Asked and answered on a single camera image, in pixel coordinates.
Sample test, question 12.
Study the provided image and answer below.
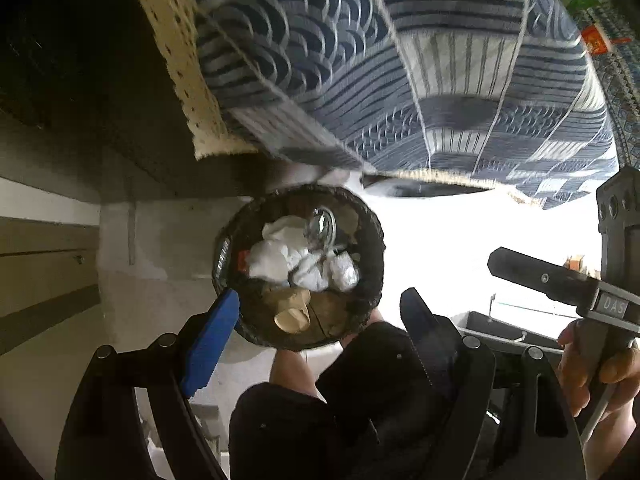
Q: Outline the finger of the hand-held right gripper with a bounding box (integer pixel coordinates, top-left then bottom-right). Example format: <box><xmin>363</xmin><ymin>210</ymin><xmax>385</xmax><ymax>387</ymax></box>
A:
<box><xmin>487</xmin><ymin>247</ymin><xmax>601</xmax><ymax>318</ymax></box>

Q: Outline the gray cable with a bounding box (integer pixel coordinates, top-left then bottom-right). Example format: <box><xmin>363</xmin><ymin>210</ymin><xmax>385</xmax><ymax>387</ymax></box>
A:
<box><xmin>580</xmin><ymin>382</ymin><xmax>618</xmax><ymax>442</ymax></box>

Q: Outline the person's right forearm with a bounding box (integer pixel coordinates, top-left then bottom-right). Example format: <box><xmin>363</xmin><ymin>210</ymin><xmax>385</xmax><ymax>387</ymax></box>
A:
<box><xmin>582</xmin><ymin>405</ymin><xmax>640</xmax><ymax>480</ymax></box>

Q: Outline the large tissue ball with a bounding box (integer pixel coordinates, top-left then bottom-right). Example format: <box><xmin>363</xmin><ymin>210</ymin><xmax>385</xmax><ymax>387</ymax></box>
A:
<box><xmin>327</xmin><ymin>251</ymin><xmax>361</xmax><ymax>292</ymax></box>

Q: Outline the blue patterned tablecloth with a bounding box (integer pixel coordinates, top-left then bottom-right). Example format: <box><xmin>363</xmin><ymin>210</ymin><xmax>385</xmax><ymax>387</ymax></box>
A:
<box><xmin>120</xmin><ymin>0</ymin><xmax>621</xmax><ymax>211</ymax></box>

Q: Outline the white paper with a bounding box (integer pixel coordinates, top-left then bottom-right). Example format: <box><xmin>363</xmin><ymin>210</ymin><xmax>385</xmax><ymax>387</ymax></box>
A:
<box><xmin>248</xmin><ymin>215</ymin><xmax>307</xmax><ymax>282</ymax></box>

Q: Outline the brown paper bag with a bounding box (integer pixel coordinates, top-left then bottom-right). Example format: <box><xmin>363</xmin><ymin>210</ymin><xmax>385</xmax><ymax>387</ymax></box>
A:
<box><xmin>309</xmin><ymin>291</ymin><xmax>352</xmax><ymax>337</ymax></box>

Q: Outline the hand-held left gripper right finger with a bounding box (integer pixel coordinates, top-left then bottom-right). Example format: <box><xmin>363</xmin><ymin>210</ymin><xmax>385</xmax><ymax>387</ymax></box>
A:
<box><xmin>399</xmin><ymin>287</ymin><xmax>587</xmax><ymax>480</ymax></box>

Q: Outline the red packet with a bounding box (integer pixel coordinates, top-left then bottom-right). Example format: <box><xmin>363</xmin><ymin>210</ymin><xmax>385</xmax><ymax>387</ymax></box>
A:
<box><xmin>580</xmin><ymin>24</ymin><xmax>609</xmax><ymax>57</ymax></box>

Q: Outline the person's right hand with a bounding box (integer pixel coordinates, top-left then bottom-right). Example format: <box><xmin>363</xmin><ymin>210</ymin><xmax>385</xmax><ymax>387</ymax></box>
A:
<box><xmin>556</xmin><ymin>320</ymin><xmax>640</xmax><ymax>417</ymax></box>

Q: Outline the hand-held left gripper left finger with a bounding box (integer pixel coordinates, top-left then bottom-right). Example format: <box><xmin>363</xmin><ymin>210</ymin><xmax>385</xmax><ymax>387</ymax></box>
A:
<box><xmin>55</xmin><ymin>287</ymin><xmax>241</xmax><ymax>480</ymax></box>

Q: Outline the black round trash bin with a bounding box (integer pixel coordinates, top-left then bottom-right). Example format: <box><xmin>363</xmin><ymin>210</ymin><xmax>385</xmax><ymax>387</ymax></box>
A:
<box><xmin>212</xmin><ymin>185</ymin><xmax>387</xmax><ymax>352</ymax></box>

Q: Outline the blue patterned mat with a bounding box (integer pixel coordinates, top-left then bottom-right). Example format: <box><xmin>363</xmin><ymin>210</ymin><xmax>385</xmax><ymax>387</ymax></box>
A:
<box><xmin>572</xmin><ymin>0</ymin><xmax>640</xmax><ymax>171</ymax></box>

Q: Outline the gray plastic crate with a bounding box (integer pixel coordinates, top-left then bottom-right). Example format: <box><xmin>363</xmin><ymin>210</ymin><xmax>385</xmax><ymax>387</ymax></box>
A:
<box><xmin>449</xmin><ymin>309</ymin><xmax>567</xmax><ymax>357</ymax></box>

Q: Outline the beige paper cup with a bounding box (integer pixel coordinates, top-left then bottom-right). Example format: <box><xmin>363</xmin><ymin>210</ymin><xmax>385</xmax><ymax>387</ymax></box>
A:
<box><xmin>274</xmin><ymin>289</ymin><xmax>312</xmax><ymax>334</ymax></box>

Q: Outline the person's leg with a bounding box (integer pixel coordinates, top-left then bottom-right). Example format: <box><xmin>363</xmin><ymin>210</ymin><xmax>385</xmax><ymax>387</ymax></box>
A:
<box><xmin>229</xmin><ymin>307</ymin><xmax>501</xmax><ymax>480</ymax></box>

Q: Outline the cabinet drawer front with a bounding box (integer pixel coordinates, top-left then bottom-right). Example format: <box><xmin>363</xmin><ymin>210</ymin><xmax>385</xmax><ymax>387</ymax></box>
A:
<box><xmin>0</xmin><ymin>215</ymin><xmax>102</xmax><ymax>357</ymax></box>

